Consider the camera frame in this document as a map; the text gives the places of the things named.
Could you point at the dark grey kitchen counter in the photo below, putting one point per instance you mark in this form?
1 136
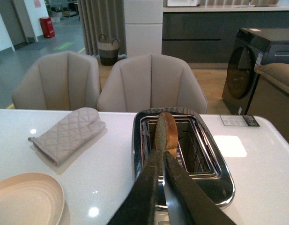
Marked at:
209 36

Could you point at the silver white toaster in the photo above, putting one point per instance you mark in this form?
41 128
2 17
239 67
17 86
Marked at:
197 154

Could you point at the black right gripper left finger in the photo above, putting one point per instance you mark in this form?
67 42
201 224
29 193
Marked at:
139 206

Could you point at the slice of bread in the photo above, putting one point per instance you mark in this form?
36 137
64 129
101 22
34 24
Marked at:
166 134

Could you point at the woven laundry basket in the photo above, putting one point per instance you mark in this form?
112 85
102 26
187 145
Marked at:
108 49

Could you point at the grey curtain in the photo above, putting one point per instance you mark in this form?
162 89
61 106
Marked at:
102 17

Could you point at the dark front-load washing machine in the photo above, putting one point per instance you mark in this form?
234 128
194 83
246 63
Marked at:
253 46

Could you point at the white refrigerator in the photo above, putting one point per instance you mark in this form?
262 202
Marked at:
143 27

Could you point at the beige round plate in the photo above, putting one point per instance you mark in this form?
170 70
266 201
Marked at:
32 198

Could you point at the right beige upholstered chair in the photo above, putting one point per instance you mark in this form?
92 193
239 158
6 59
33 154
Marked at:
151 81

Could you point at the red cabinet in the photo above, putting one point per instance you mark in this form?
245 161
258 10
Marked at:
47 27

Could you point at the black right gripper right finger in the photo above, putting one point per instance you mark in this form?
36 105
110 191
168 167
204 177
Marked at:
186 201

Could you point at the beige sofa armrest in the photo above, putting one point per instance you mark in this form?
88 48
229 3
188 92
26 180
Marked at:
271 97

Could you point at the grey quilted oven mitt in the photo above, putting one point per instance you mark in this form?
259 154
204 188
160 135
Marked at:
69 134

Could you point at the black white label card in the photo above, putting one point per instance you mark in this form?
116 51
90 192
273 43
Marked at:
239 120

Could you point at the left beige upholstered chair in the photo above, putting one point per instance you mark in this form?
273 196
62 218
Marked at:
59 81

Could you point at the beige upholstered chair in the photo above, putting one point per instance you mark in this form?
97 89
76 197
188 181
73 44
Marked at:
59 81
151 81

